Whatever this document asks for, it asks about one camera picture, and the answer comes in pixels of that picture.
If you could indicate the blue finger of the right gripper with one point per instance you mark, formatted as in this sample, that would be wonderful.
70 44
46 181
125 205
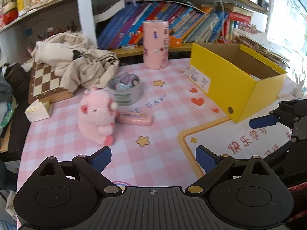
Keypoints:
263 121

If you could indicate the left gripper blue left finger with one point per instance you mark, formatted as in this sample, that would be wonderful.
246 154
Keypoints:
90 168

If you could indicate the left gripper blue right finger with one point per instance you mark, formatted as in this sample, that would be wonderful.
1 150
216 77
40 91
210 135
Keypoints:
215 168

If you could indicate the pink plush pig toy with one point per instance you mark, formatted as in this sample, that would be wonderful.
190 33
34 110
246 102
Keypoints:
97 113

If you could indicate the grey tape roll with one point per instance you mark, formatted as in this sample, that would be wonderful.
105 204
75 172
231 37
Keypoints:
125 97

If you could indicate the pink checkered desk mat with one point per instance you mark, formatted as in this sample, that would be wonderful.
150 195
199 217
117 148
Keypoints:
153 165

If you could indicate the yellow cardboard box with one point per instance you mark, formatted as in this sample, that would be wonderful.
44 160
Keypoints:
238 79

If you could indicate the stack of papers and booklets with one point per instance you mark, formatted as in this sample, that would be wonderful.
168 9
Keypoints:
240 37

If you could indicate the brown checkered chess board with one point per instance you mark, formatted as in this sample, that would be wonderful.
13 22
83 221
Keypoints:
45 85

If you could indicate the beige crumpled cloth bag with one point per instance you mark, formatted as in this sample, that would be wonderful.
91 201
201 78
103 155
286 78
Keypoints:
76 61

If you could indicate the orange white small box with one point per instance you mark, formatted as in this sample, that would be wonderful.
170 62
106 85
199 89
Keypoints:
175 41

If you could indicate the row of colourful books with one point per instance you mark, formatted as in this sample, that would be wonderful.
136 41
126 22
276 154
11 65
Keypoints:
125 24

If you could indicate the pink cylindrical canister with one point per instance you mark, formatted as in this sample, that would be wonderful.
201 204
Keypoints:
156 44

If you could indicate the white wooden bookshelf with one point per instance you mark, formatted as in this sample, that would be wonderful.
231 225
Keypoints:
13 39

